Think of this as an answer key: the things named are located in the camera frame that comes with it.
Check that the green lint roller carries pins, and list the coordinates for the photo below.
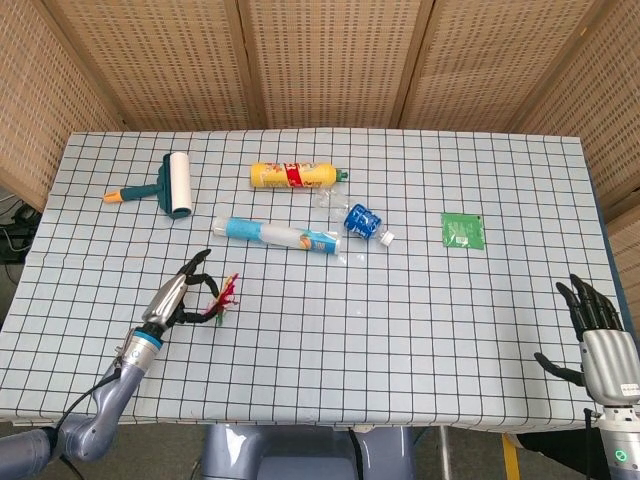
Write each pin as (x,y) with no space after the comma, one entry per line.
(172,187)

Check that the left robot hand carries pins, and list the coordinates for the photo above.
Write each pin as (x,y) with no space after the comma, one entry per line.
(172,299)

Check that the grey robot torso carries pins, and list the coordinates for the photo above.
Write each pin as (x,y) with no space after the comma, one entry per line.
(307,452)

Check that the clear water bottle blue label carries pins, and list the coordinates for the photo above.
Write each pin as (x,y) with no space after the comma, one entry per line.
(361,219)

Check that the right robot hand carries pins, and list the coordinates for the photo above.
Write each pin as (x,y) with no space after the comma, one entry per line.
(597,340)

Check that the green sachet packet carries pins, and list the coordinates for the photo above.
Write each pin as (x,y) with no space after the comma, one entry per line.
(462,229)

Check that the woven folding screen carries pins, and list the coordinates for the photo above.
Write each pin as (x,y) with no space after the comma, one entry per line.
(320,65)

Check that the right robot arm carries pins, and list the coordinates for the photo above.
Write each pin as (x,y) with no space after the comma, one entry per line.
(620,440)

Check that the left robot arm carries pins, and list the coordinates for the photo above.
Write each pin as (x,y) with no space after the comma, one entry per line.
(95,400)

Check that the blue checked tablecloth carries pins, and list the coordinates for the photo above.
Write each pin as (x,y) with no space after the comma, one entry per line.
(320,280)

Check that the small red green object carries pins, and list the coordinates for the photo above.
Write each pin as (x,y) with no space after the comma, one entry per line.
(224,299)

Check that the yellow plastic bottle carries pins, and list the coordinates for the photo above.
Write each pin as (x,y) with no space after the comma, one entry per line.
(295,175)

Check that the sleeve of plastic cups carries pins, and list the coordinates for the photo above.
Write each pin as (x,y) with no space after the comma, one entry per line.
(280,237)

